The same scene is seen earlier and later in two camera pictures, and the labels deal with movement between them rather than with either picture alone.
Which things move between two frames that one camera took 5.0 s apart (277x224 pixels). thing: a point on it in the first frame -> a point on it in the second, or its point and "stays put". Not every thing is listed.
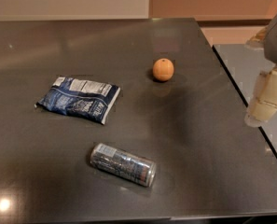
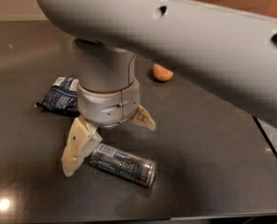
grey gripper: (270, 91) -> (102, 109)
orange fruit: (163, 69) stays put
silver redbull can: (121, 163) stays put
